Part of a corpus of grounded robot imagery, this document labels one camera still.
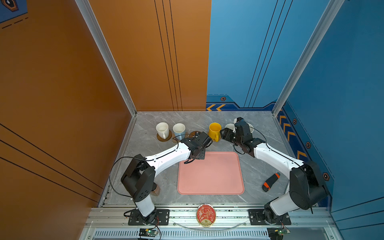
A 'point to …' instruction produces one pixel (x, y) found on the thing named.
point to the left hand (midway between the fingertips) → (199, 152)
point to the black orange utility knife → (268, 183)
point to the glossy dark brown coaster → (193, 133)
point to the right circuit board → (282, 231)
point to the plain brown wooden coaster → (160, 138)
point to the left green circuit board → (147, 232)
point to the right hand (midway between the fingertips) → (222, 132)
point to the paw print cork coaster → (186, 135)
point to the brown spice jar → (156, 192)
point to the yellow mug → (214, 131)
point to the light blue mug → (179, 129)
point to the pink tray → (219, 173)
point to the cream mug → (163, 130)
